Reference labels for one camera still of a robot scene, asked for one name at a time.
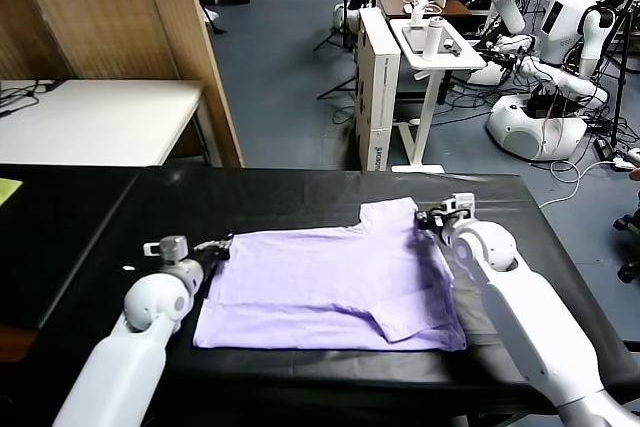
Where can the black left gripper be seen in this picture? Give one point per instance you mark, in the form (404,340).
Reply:
(214,261)

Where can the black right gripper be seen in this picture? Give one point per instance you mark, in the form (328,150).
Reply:
(439,224)

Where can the lavender t-shirt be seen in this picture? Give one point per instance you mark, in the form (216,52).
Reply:
(325,282)

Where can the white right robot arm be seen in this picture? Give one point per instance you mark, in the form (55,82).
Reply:
(525,317)

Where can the white humanoid robot raised arm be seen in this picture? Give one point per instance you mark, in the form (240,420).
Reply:
(510,4)

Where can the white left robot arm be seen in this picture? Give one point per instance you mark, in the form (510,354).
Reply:
(130,352)

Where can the black plastic table cover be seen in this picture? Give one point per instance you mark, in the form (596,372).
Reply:
(300,197)

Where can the tall white cardboard box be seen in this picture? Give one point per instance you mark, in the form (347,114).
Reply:
(380,97)

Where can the small white standing desk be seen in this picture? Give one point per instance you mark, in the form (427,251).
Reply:
(450,63)

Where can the black tripod legs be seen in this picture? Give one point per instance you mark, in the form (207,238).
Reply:
(340,87)

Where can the black side table mat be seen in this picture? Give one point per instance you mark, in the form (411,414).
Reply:
(50,247)

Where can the small black device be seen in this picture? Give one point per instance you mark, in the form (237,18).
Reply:
(451,46)

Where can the white bottle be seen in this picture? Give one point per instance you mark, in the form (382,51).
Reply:
(432,40)

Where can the white table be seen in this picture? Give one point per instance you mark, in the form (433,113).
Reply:
(100,117)

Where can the grey tablet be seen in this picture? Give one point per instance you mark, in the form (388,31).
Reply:
(412,40)

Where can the black office chair base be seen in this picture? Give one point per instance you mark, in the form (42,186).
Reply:
(631,224)

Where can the white headphone stand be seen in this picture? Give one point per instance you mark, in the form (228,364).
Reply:
(417,8)

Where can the white power strip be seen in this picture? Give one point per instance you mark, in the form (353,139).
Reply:
(629,159)

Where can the yellow-green cloth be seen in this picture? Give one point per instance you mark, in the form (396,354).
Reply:
(7,190)

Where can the white humanoid robot with base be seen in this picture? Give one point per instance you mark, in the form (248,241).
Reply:
(565,22)

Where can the tall black tripod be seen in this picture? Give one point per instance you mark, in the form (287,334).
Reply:
(621,72)

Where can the wooden table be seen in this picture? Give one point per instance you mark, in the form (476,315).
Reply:
(110,12)

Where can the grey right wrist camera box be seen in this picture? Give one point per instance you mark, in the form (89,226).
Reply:
(461,204)

